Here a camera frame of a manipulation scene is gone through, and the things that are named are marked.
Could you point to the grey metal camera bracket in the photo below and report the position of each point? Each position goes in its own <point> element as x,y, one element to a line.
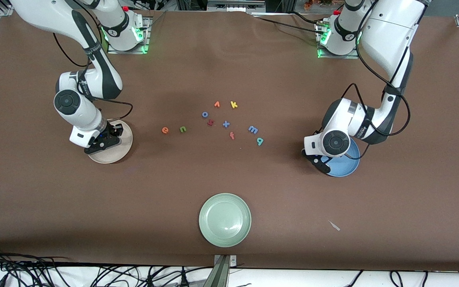
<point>221,273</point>

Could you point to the pale green plate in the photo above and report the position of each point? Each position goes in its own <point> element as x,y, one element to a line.
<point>224,220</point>

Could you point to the blue foam letter x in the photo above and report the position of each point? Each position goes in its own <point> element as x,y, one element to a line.
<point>226,124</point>

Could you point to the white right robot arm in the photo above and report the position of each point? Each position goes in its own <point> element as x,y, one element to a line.
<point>90,115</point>

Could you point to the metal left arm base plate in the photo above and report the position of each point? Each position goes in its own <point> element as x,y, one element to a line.
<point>339,56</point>

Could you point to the orange foam letter e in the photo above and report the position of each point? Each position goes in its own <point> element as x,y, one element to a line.
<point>163,130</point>

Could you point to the teal foam letter g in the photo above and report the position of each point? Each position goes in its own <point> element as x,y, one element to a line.
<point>261,141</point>

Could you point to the aluminium corner bracket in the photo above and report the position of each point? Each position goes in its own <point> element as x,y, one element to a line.
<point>5,10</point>

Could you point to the orange background object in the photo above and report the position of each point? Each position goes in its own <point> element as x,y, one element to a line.
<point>317,3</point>

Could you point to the grey metal box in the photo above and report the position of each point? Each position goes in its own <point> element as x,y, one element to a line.
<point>235,6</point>

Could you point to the blue foam letter m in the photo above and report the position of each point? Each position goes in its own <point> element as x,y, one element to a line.
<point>253,129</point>

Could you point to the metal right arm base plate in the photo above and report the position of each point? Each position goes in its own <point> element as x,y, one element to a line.
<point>146,40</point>

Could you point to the yellow foam letter k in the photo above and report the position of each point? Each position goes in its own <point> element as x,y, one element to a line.
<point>233,105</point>

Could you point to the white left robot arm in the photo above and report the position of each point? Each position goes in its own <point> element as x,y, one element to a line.
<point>389,32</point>

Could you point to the small white paper scrap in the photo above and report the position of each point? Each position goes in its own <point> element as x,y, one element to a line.
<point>334,225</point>

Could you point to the blue plate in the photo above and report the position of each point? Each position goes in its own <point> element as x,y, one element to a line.
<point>347,167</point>

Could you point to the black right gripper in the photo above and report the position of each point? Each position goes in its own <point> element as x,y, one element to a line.
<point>112,132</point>

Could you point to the beige brown plate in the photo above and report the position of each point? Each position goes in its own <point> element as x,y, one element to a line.
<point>112,157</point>

